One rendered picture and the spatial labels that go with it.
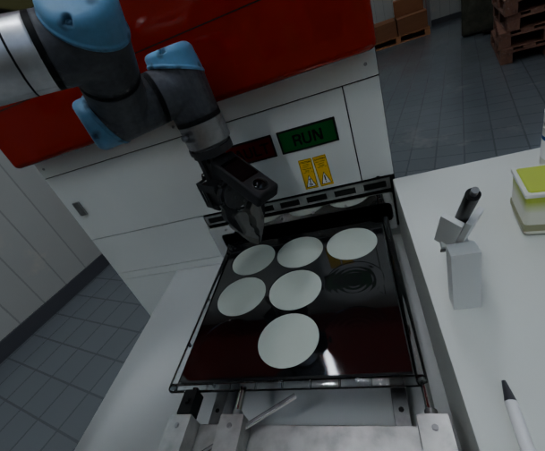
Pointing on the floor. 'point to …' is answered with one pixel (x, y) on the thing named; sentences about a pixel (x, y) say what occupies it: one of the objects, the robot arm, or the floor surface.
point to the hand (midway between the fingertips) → (259, 238)
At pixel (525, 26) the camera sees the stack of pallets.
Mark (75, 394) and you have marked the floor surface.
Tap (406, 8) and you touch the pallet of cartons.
